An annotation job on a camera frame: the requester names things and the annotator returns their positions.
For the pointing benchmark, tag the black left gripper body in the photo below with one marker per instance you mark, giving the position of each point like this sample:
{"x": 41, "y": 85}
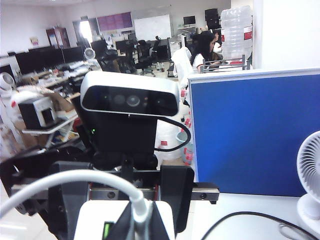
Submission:
{"x": 125, "y": 162}

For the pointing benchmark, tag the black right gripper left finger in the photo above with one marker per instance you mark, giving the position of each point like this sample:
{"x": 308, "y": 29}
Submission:
{"x": 125, "y": 230}

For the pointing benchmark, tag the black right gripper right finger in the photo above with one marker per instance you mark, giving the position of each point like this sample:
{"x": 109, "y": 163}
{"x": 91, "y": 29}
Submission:
{"x": 160, "y": 230}

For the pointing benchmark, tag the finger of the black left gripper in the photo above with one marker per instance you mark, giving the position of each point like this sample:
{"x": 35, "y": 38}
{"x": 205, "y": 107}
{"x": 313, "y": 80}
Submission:
{"x": 67, "y": 200}
{"x": 177, "y": 185}

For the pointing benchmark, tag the white charging base block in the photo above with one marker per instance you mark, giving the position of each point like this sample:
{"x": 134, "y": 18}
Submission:
{"x": 92, "y": 220}

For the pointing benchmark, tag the water jug with red label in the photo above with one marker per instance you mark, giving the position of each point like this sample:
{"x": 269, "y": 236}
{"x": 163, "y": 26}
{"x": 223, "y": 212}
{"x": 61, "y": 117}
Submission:
{"x": 167, "y": 147}

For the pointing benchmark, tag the wide blue partition panel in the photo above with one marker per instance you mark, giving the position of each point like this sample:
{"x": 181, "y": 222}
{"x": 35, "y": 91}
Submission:
{"x": 250, "y": 137}

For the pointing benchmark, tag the black grey box device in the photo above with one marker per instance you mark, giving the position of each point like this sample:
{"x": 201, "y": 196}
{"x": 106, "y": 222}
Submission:
{"x": 30, "y": 115}

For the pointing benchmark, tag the black office chair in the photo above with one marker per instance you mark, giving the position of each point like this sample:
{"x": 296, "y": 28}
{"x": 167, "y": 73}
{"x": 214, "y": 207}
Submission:
{"x": 146, "y": 57}
{"x": 105, "y": 55}

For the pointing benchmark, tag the small white round fan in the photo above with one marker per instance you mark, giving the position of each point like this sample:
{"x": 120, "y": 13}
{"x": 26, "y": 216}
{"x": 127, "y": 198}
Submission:
{"x": 6, "y": 83}
{"x": 89, "y": 53}

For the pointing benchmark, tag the black office monitor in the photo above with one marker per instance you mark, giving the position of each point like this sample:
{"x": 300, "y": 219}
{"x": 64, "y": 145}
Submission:
{"x": 37, "y": 60}
{"x": 73, "y": 55}

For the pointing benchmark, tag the white desk fan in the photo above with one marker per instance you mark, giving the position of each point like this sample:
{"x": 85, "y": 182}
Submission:
{"x": 310, "y": 155}

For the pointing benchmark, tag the woman with long black hair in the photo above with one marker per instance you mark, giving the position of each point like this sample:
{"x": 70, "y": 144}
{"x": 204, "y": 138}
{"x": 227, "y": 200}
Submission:
{"x": 205, "y": 47}

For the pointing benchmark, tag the dark red wooden cabinet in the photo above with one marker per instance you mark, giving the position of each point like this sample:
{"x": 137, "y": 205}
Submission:
{"x": 58, "y": 37}

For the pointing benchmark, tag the purple notice board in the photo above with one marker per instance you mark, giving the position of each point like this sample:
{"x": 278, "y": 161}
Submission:
{"x": 115, "y": 21}

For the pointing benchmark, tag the clear water jug stack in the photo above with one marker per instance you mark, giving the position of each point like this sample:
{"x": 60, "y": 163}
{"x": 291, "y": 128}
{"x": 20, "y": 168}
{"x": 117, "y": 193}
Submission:
{"x": 235, "y": 32}

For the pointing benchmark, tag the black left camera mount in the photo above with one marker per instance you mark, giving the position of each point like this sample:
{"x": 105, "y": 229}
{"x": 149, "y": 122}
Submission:
{"x": 125, "y": 135}

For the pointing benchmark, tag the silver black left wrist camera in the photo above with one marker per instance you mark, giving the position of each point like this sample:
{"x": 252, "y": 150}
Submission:
{"x": 130, "y": 100}

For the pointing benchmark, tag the white wall whiteboard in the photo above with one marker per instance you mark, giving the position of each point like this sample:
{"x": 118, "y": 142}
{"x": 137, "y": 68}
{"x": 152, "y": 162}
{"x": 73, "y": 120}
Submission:
{"x": 152, "y": 27}

